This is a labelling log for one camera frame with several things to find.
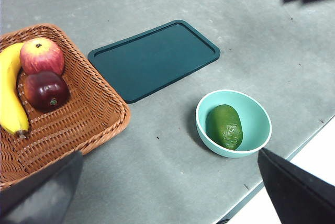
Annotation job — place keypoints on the green avocado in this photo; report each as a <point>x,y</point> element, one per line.
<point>225,127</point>

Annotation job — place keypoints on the brown wicker basket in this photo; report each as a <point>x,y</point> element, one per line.
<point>78,119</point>

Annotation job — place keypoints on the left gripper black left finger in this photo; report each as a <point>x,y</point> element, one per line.
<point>39,197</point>

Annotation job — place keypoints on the black rectangular tray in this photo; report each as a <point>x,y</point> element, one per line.
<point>154,59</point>

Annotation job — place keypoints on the teal ribbed bowl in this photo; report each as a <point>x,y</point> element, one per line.
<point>255,124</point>

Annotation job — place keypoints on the red yellow apple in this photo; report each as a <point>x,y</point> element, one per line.
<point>42,56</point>

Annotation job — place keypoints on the yellow banana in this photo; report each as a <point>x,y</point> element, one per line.
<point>9,90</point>

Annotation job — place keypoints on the dark red apple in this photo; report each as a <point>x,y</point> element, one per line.
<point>47,91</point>

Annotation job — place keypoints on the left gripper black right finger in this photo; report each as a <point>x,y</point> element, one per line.
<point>298,192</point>

